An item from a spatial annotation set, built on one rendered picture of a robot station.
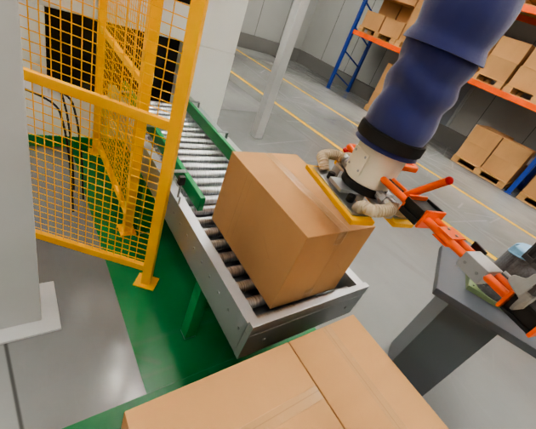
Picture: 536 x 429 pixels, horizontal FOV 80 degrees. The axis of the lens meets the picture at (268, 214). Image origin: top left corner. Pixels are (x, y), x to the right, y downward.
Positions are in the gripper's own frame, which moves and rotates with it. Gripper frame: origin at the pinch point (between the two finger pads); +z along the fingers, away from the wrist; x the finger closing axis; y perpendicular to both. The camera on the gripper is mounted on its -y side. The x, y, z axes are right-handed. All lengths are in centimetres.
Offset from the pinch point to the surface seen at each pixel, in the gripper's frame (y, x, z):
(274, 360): 30, 26, 67
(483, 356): 36, -173, 121
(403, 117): 52, 9, -20
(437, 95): 49, 5, -28
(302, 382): 21, 18, 67
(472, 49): 48, 4, -41
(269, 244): 66, 24, 44
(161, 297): 103, 51, 122
